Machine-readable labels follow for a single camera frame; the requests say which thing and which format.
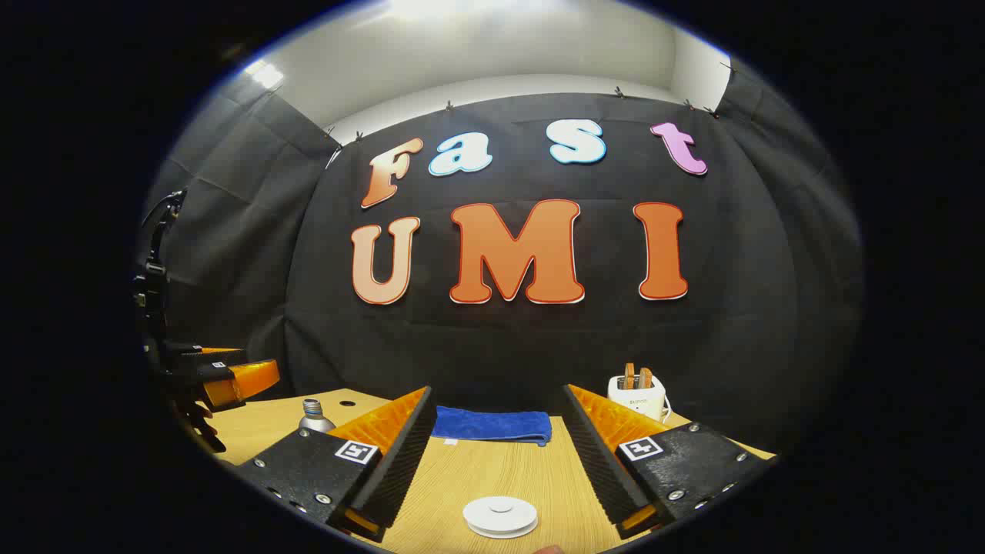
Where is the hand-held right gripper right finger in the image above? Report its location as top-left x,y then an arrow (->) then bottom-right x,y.
562,383 -> 778,539

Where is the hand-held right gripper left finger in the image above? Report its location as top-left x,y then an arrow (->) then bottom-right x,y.
235,386 -> 438,543

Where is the silver water bottle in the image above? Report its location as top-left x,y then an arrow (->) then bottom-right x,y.
299,399 -> 337,434

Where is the white toaster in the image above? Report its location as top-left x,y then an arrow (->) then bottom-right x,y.
607,373 -> 669,422

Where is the blue towel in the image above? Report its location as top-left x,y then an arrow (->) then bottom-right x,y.
431,405 -> 553,447

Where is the ceiling light panel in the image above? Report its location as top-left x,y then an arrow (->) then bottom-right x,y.
245,60 -> 285,90

